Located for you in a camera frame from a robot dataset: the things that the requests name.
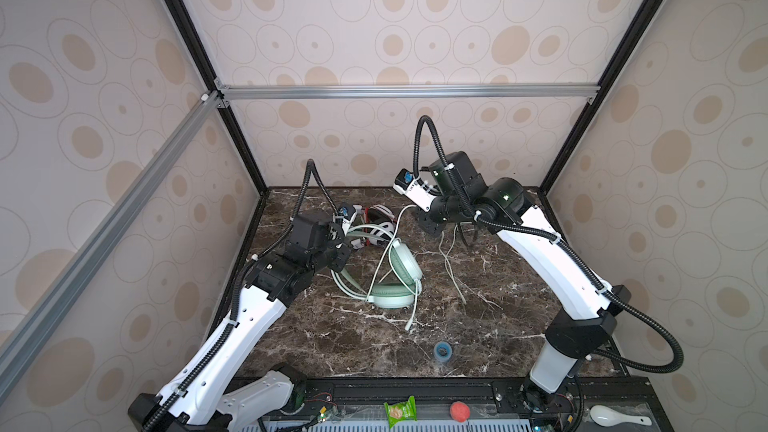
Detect horizontal aluminium frame bar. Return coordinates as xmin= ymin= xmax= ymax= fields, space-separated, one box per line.
xmin=220 ymin=83 xmax=600 ymax=102

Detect white ceramic spoon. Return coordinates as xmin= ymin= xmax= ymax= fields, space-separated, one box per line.
xmin=589 ymin=405 xmax=652 ymax=427

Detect diagonal aluminium frame bar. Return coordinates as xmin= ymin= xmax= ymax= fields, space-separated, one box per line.
xmin=1 ymin=90 xmax=223 ymax=401

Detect red ball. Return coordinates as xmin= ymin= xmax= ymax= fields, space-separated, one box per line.
xmin=449 ymin=401 xmax=471 ymax=423

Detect red headphone cable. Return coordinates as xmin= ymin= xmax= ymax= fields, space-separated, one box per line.
xmin=363 ymin=205 xmax=397 ymax=247

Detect black white headphones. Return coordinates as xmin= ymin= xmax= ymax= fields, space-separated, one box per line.
xmin=349 ymin=204 xmax=395 ymax=250

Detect blue tape roll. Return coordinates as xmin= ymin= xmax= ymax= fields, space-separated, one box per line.
xmin=433 ymin=341 xmax=453 ymax=364

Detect mint green headphones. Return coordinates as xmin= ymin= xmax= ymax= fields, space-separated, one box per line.
xmin=331 ymin=223 xmax=423 ymax=309

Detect green snack packet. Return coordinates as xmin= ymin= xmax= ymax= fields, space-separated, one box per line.
xmin=384 ymin=395 xmax=418 ymax=429

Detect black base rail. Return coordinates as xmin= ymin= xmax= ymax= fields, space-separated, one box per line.
xmin=227 ymin=376 xmax=672 ymax=431

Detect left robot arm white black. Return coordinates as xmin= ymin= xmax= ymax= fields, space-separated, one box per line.
xmin=128 ymin=202 xmax=355 ymax=431

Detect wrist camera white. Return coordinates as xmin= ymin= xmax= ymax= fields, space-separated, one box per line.
xmin=393 ymin=168 xmax=438 ymax=212
xmin=336 ymin=202 xmax=362 ymax=234

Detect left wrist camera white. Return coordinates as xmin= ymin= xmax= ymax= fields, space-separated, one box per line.
xmin=336 ymin=202 xmax=362 ymax=234

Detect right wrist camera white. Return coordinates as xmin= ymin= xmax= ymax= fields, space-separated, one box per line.
xmin=393 ymin=168 xmax=438 ymax=212

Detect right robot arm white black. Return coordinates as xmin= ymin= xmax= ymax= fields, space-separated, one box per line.
xmin=395 ymin=115 xmax=684 ymax=412

